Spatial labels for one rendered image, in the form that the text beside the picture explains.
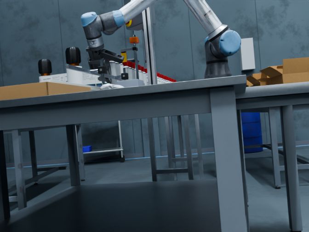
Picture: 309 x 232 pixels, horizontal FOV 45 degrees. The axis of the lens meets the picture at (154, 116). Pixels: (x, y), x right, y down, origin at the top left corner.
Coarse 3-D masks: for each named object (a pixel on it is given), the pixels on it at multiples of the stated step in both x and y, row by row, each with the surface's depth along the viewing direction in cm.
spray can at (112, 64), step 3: (111, 60) 191; (111, 63) 190; (114, 63) 191; (111, 66) 190; (114, 66) 191; (111, 69) 190; (114, 69) 191; (111, 72) 190; (114, 72) 191; (114, 75) 191; (114, 81) 190; (114, 84) 190
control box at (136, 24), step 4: (124, 0) 226; (128, 0) 223; (124, 4) 226; (152, 4) 220; (152, 8) 220; (152, 12) 220; (136, 16) 219; (140, 16) 216; (152, 16) 219; (132, 20) 222; (136, 20) 219; (140, 20) 216; (152, 20) 219; (128, 24) 225; (132, 24) 222; (136, 24) 220; (140, 24) 218; (128, 28) 226; (132, 28) 225; (136, 28) 226; (140, 28) 227
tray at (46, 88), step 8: (0, 88) 104; (8, 88) 104; (16, 88) 103; (24, 88) 103; (32, 88) 102; (40, 88) 102; (48, 88) 102; (56, 88) 106; (64, 88) 111; (72, 88) 116; (80, 88) 122; (88, 88) 128; (0, 96) 105; (8, 96) 104; (16, 96) 103; (24, 96) 103; (32, 96) 102
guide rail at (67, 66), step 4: (68, 64) 134; (68, 68) 134; (72, 68) 137; (76, 68) 141; (80, 68) 144; (84, 72) 150; (88, 72) 152; (96, 72) 160; (104, 76) 170; (108, 76) 174; (112, 76) 180; (120, 80) 193; (144, 84) 239
